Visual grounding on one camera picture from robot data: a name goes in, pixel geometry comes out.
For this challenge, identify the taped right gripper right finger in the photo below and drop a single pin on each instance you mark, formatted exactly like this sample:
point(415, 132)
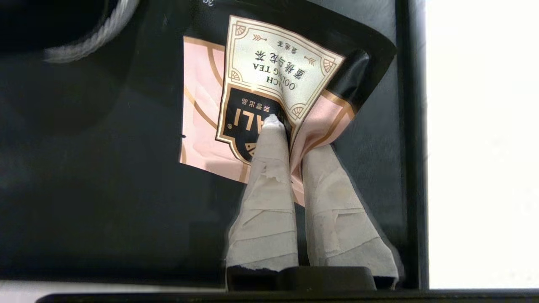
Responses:
point(341, 227)

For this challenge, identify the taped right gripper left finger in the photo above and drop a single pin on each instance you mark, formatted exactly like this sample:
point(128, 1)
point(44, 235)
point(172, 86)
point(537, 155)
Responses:
point(267, 210)

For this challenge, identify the pink black tea sachet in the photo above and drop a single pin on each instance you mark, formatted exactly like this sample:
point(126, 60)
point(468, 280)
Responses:
point(269, 63)

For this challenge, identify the black rectangular serving tray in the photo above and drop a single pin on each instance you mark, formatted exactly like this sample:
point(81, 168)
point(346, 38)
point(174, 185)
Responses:
point(105, 189)

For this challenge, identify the white round coaster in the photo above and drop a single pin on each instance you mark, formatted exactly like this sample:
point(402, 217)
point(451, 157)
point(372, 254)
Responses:
point(109, 35)

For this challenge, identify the black mug white inside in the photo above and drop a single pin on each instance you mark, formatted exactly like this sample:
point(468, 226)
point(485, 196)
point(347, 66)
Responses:
point(42, 21)

